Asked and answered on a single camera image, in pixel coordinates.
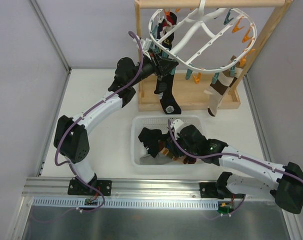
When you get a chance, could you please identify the teal clothes peg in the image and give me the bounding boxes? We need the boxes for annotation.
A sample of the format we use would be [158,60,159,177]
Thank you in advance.
[169,67,176,76]

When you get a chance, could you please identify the black blue sport sock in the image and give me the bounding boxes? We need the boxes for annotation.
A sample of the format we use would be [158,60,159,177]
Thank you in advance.
[154,74,182,115]

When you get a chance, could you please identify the brown cream striped sock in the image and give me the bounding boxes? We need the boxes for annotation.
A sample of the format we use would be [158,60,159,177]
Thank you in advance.
[204,61,244,117]

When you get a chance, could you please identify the white round clip hanger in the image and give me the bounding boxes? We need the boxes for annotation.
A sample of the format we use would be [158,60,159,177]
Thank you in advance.
[148,0,258,74]

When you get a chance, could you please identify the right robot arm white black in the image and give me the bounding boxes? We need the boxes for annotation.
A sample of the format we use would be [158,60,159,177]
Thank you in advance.
[168,120,303,214]

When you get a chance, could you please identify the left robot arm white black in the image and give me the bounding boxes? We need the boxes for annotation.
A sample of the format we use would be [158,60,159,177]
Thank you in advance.
[53,50,179,196]

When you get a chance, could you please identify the brown patterned sock in basket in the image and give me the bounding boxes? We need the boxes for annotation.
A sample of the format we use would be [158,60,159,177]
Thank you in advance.
[158,141,197,165]

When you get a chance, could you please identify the black santa sock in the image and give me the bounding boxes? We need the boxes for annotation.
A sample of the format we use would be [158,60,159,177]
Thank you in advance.
[156,9,179,52]

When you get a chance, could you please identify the white plastic basket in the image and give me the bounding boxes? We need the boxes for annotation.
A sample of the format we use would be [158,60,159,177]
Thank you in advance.
[130,114,206,174]

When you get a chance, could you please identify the green circuit board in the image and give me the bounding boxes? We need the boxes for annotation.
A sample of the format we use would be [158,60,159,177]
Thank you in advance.
[217,203,235,216]

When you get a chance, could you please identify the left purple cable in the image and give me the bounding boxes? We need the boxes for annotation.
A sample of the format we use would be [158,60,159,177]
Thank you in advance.
[54,30,147,166]

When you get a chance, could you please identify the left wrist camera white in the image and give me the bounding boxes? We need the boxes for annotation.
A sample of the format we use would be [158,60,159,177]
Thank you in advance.
[139,38,158,56]

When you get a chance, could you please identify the wooden hanging rack frame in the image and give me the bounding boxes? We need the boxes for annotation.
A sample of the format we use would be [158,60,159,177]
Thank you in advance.
[134,0,293,111]

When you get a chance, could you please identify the right black mount plate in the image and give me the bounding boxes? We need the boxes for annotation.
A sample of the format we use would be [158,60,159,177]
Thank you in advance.
[199,182,224,200]

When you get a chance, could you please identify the black mount plate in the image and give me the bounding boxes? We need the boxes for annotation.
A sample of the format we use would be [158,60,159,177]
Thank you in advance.
[67,178,113,197]
[199,182,224,200]

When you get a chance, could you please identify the left black mount plate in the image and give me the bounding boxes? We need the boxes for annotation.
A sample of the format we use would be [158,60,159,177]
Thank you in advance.
[67,178,113,197]

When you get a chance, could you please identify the white slotted cable duct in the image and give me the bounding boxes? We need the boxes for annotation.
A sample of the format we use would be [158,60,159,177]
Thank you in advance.
[32,197,219,211]

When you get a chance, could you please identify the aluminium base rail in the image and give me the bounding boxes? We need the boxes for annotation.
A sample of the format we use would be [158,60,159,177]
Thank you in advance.
[21,176,277,200]

